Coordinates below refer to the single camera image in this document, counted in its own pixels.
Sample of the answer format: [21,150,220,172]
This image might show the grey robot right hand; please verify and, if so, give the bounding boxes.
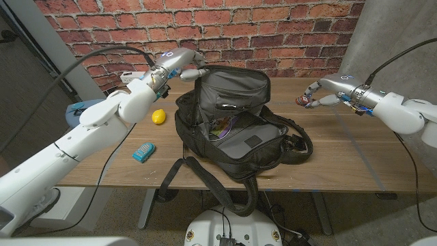
[295,73,368,109]

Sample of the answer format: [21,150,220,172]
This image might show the brick wall print backdrop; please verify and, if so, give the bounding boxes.
[33,0,366,93]

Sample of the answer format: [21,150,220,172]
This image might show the white power strip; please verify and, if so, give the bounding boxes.
[119,70,146,85]

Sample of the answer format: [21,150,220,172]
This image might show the thin black left wrist cable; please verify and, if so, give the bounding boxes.
[33,122,137,236]

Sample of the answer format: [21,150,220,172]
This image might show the grey sneaker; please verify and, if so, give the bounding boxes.
[32,187,61,217]

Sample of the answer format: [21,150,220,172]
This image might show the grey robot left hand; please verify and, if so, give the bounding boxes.
[155,46,210,83]

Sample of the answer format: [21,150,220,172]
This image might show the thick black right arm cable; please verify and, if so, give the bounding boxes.
[364,37,437,86]

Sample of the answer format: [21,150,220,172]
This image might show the yellow ball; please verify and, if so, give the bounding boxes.
[152,108,167,125]

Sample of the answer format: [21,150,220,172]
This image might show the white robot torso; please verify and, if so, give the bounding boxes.
[183,204,283,246]

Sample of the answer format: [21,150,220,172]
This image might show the grey table leg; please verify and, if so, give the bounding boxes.
[138,189,156,230]
[312,191,334,236]

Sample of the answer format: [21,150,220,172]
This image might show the black backpack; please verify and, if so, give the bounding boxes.
[156,64,314,218]

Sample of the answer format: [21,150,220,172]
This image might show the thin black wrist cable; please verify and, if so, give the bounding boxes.
[33,122,137,236]
[394,131,437,234]

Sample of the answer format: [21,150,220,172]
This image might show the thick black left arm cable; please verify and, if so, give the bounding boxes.
[0,45,156,151]

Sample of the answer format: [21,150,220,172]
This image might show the colourful printed booklet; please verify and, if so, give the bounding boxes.
[208,116,236,140]

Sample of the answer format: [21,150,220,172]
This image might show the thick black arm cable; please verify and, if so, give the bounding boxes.
[0,45,156,151]
[364,37,437,86]

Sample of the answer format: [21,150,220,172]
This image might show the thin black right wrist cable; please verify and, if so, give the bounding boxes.
[394,131,437,234]

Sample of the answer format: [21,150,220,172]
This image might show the blue stool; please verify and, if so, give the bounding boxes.
[64,98,107,130]

